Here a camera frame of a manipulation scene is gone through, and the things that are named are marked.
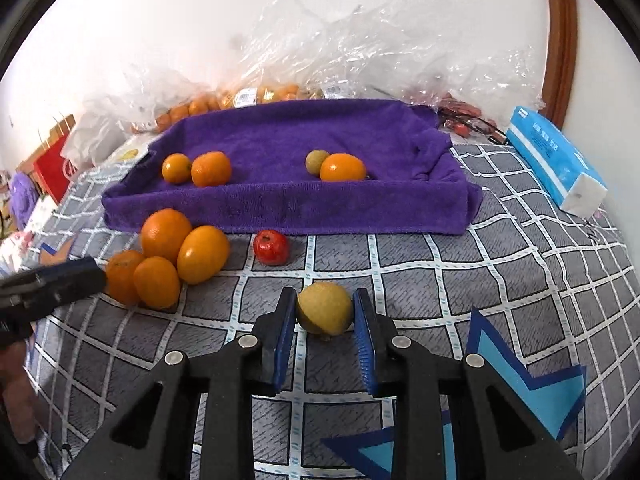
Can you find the person's left hand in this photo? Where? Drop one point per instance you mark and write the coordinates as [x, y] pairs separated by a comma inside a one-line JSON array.
[[17, 395]]

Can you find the red cherry tomato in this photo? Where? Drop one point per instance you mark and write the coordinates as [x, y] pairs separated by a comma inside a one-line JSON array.
[[271, 247]]

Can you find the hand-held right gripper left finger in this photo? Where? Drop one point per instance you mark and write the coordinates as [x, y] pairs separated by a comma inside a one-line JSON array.
[[282, 340]]

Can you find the purple plush cloth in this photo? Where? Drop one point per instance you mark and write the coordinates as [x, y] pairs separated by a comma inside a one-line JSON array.
[[22, 197]]

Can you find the red paper shopping bag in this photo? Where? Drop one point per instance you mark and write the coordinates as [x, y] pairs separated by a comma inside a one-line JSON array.
[[50, 170]]

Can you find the black eyeglasses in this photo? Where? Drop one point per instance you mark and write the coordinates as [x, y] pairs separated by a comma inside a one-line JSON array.
[[495, 134]]

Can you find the mandarin orange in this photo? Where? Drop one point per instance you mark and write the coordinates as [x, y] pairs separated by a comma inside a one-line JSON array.
[[156, 282], [165, 235], [176, 168], [211, 169], [122, 275]]

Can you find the grey checked blanket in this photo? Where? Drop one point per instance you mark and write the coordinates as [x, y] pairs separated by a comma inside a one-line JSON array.
[[450, 285]]

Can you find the orange star sticker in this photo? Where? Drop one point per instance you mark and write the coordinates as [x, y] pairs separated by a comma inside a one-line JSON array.
[[57, 256]]

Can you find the large crumpled clear plastic bag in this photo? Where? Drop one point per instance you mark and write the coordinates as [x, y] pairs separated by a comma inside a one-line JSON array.
[[350, 45]]

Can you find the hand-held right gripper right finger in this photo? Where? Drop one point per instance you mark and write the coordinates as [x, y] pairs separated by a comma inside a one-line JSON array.
[[365, 345]]

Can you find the yellowish longan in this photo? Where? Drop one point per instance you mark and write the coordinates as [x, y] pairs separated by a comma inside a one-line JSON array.
[[325, 310], [316, 161]]

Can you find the blue tissue pack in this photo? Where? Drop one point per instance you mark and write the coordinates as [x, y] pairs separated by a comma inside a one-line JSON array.
[[550, 160]]

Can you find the pile of bagged mandarin oranges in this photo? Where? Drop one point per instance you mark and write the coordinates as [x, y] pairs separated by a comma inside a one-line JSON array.
[[200, 106]]

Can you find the purple towel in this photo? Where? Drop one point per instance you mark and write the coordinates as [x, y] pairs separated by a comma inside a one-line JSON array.
[[280, 210]]

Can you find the brown wooden door frame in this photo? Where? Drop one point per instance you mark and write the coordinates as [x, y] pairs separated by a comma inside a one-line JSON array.
[[560, 35]]

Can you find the blue star sticker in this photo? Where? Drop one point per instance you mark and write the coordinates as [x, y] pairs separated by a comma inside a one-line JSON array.
[[530, 385]]

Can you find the pile of bagged cherry tomatoes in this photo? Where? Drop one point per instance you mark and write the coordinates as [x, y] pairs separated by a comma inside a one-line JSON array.
[[457, 107]]

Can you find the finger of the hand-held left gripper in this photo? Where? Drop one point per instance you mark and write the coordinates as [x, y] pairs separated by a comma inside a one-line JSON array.
[[60, 280]]

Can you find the grey white plastic bag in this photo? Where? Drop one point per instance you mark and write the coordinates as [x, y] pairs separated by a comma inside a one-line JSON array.
[[90, 135]]

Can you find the oval orange kumquat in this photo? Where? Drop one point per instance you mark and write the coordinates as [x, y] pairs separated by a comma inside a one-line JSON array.
[[202, 255], [343, 168]]

